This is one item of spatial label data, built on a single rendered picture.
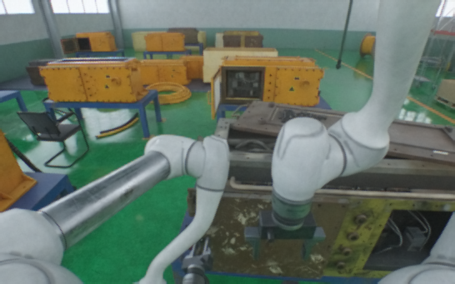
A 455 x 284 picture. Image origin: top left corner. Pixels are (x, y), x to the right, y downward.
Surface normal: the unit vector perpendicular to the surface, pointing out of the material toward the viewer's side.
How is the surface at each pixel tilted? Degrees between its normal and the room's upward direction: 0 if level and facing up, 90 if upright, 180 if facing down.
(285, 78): 90
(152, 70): 90
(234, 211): 90
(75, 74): 90
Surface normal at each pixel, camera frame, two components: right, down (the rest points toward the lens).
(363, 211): -0.09, 0.48
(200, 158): -0.15, -0.07
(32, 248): 0.92, -0.36
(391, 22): -0.76, 0.65
